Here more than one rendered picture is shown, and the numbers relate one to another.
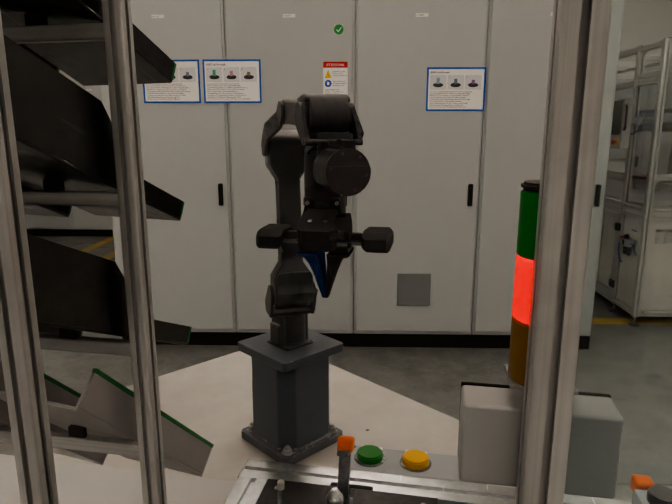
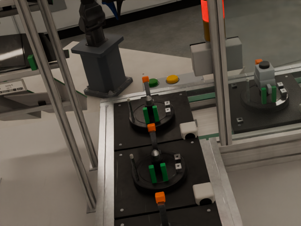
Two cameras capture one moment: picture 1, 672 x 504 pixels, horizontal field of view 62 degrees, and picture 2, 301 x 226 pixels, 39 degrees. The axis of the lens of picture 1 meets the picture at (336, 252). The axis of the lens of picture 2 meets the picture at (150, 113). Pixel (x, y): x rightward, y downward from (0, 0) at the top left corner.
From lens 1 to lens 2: 0.56 m
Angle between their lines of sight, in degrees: 24
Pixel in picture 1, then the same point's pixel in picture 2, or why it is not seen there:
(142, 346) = (63, 63)
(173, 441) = not seen: hidden behind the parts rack
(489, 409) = (200, 51)
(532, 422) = (214, 52)
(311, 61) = not seen: outside the picture
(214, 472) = not seen: hidden behind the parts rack
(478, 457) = (199, 67)
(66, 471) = (10, 131)
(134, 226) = (49, 16)
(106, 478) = (32, 128)
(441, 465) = (183, 78)
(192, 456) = (82, 102)
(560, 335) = (218, 23)
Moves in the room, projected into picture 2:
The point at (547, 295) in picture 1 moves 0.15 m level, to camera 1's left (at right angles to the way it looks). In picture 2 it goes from (212, 13) to (146, 30)
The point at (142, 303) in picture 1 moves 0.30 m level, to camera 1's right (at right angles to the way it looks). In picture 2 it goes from (59, 46) to (172, 16)
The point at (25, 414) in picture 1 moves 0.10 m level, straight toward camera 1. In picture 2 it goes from (54, 93) to (82, 107)
